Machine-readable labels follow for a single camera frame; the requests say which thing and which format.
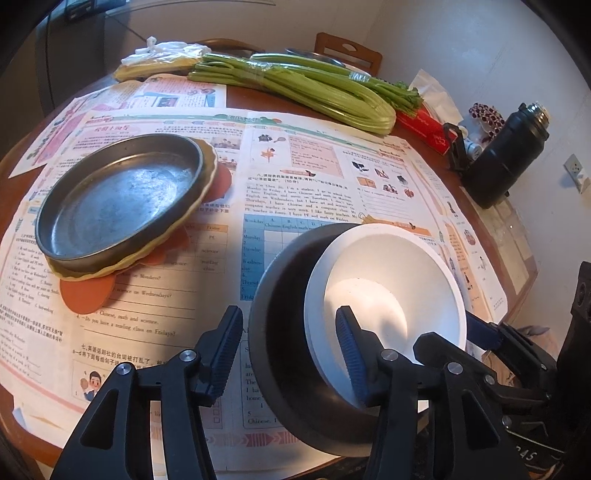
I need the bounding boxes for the narrow newspaper sheet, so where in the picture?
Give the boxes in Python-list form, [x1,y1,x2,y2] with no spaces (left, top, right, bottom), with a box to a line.
[402,136,509,319]

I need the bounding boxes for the black clip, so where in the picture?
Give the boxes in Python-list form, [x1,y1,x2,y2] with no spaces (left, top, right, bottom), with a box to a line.
[442,122,472,172]

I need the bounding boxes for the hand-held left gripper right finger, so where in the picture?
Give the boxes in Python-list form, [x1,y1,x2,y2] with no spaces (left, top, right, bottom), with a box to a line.
[335,305,532,480]

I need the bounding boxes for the bunch of leafy green stalks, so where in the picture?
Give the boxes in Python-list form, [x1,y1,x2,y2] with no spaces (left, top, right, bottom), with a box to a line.
[250,52,423,114]

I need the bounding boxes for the grey refrigerator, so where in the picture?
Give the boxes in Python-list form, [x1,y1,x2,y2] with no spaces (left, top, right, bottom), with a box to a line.
[28,0,116,97]

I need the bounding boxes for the red tissue box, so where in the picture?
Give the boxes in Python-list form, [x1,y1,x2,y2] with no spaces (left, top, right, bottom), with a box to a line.
[394,69,462,155]

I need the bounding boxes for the pink headed newspaper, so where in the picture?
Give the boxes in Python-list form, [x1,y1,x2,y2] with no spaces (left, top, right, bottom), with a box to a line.
[9,74,229,178]

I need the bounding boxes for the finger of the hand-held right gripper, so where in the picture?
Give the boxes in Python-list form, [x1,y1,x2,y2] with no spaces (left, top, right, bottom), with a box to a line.
[412,331,546,403]
[466,311,557,370]

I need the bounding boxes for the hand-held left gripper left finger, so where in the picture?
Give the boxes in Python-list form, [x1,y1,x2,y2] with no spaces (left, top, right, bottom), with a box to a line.
[48,305,245,480]

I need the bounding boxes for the shallow steel plate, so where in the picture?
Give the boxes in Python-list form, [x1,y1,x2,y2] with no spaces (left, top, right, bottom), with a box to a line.
[34,135,206,274]

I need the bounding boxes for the straight backed wooden chair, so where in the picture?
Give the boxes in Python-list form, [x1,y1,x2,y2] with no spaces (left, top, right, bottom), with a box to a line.
[315,32,383,77]

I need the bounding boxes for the wall socket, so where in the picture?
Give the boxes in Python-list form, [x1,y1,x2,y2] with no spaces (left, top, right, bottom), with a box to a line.
[564,154,591,190]

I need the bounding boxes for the orange plastic plate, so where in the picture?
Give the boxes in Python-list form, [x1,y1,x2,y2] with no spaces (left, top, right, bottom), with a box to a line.
[59,164,235,312]

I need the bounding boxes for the steel bowl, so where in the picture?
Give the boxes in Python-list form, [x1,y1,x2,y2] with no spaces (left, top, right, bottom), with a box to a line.
[248,222,432,457]

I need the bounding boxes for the large open newspaper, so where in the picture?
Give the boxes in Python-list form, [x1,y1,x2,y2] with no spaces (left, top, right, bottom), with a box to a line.
[0,108,462,455]

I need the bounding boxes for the celery bunch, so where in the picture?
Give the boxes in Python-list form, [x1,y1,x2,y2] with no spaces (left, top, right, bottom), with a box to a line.
[187,53,398,136]

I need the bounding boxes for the plastic bag of yellow noodles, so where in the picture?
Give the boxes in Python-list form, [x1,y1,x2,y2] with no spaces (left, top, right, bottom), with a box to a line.
[113,37,213,83]

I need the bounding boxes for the black thermos flask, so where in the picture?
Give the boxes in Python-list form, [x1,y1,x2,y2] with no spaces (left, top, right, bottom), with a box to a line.
[462,102,551,209]

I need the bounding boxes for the curved back wooden chair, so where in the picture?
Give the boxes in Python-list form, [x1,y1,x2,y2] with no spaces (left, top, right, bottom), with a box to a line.
[198,38,252,56]

